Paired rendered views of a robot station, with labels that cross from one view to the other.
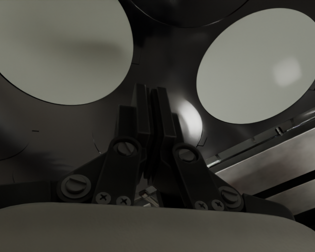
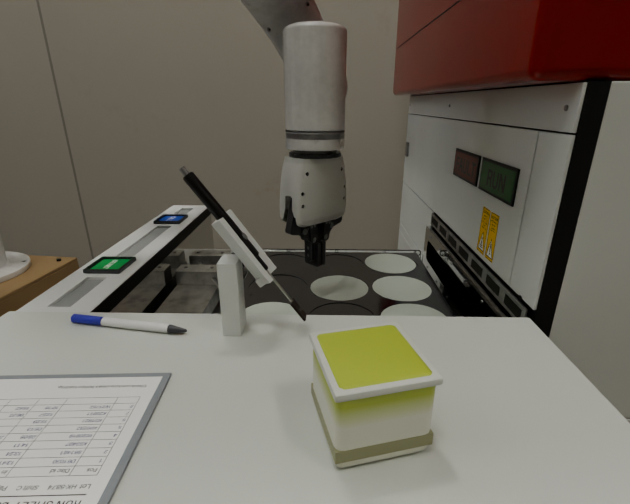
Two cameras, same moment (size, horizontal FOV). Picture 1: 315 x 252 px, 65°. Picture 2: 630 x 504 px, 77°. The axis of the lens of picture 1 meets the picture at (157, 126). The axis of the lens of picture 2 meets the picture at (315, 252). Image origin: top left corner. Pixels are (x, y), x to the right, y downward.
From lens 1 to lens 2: 56 cm
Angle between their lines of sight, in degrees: 56
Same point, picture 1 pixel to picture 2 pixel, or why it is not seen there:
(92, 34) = (335, 292)
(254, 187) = (167, 309)
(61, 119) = (313, 275)
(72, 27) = (341, 291)
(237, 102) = (262, 309)
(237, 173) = (194, 307)
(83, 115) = (309, 279)
